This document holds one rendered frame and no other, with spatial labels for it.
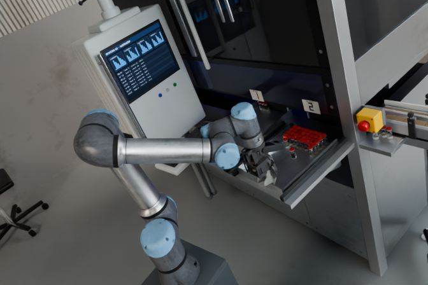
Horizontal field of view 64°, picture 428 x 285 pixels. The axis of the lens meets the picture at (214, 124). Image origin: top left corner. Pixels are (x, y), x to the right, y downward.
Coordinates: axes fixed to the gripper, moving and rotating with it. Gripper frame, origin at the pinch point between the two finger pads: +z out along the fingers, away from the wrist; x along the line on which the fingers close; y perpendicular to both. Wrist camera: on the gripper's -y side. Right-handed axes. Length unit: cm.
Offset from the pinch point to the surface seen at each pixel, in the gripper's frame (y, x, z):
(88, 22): -72, -372, -42
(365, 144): -37.0, 15.6, 3.7
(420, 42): -90, 13, -15
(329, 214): -36, -12, 60
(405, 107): -58, 21, -2
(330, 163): -21.4, 10.3, 3.7
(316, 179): -11.8, 10.8, 3.7
